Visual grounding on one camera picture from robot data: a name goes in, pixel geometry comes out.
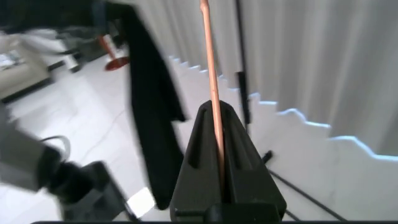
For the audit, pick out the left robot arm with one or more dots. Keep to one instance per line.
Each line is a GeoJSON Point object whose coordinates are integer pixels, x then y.
{"type": "Point", "coordinates": [18, 161]}

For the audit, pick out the white curtain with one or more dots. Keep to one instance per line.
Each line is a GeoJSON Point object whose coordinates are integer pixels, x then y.
{"type": "Point", "coordinates": [311, 62]}

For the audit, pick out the beige sofa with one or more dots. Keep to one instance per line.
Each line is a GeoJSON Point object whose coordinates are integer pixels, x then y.
{"type": "Point", "coordinates": [21, 77]}

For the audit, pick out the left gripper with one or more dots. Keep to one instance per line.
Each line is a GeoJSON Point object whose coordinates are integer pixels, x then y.
{"type": "Point", "coordinates": [102, 199]}

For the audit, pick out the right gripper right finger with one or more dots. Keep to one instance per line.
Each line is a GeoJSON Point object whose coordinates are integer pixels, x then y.
{"type": "Point", "coordinates": [255, 193]}

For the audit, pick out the black garment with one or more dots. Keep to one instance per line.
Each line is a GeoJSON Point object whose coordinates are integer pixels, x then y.
{"type": "Point", "coordinates": [152, 109]}

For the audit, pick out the red round-based stand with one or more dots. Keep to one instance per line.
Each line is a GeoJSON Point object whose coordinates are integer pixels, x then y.
{"type": "Point", "coordinates": [116, 63]}

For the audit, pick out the black clothes rack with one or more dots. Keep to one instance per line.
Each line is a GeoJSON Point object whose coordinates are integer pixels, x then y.
{"type": "Point", "coordinates": [244, 93]}

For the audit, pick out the pink clothes hanger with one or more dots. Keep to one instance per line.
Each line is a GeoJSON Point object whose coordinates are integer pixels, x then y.
{"type": "Point", "coordinates": [213, 77]}

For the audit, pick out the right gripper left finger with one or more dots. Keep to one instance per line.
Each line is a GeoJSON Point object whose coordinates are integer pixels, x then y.
{"type": "Point", "coordinates": [192, 193]}

